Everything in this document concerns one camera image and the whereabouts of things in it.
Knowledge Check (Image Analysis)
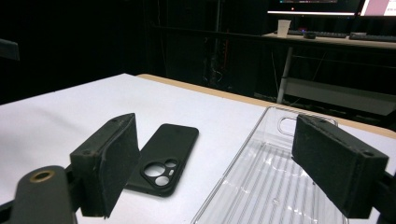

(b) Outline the wide computer monitor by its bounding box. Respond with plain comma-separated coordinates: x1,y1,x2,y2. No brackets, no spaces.
266,0,362,17

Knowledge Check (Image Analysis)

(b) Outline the computer monitor with pink window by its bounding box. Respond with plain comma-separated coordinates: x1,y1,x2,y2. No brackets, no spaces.
358,0,396,18

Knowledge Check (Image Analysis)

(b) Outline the bundle of floor cables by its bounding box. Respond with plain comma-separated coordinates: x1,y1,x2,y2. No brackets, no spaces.
202,40,232,89

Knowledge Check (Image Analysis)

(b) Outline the white paper cup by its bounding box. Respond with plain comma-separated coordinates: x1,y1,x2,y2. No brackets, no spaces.
276,19,292,39

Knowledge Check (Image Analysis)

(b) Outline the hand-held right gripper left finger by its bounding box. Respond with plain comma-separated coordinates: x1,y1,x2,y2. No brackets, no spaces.
69,112,142,218

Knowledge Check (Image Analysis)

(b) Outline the black keyboard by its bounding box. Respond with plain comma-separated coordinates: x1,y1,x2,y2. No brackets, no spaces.
348,32,396,43
274,29,348,39

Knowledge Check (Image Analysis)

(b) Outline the black phone case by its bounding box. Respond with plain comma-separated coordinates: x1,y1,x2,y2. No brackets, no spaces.
124,123,200,198

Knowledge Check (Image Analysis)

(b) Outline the white paper sheet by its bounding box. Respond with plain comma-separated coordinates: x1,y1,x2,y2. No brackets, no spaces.
0,73,396,224

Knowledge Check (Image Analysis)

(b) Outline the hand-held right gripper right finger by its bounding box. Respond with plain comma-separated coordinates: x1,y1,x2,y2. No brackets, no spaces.
290,113,390,219

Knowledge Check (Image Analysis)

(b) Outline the clear plastic tray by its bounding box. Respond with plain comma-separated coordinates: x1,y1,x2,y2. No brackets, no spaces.
190,105,351,224

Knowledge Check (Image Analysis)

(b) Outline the beige desk with white legs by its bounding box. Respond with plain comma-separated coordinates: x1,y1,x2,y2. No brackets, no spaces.
262,31,396,118

